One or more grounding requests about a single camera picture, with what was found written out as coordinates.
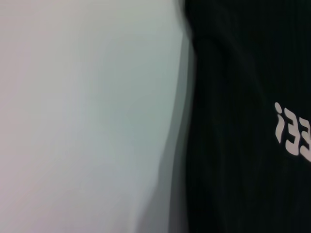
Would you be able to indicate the black shirt with FREE print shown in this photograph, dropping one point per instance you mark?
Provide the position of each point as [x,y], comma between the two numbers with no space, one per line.
[243,97]

